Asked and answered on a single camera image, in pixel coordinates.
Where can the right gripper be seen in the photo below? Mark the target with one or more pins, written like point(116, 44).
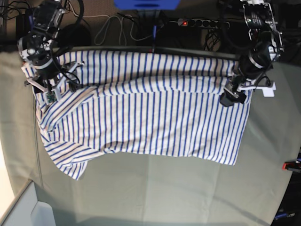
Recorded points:
point(54, 84)

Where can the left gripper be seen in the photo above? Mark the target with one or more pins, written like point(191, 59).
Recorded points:
point(236, 86)

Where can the blue white striped t-shirt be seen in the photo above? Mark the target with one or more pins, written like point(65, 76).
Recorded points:
point(142, 103)

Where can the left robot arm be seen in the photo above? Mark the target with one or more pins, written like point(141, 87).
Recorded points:
point(257, 57)

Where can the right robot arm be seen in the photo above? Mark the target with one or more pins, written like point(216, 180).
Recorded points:
point(36, 50)

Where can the black round floor object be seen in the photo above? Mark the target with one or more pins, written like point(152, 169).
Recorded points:
point(80, 36)

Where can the black power strip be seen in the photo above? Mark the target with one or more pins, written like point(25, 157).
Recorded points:
point(199, 23)

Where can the blue plastic box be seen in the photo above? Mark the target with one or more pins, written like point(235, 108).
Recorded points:
point(146, 4)

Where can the right red table clamp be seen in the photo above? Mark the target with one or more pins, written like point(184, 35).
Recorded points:
point(293, 166)

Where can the green table cloth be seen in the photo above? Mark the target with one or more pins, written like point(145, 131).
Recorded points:
point(127, 189)

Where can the white plastic bin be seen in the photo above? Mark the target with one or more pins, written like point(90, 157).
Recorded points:
point(27, 210)

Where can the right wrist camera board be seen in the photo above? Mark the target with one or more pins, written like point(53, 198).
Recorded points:
point(50, 97)

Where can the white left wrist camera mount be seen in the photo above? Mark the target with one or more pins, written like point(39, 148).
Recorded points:
point(268, 89)

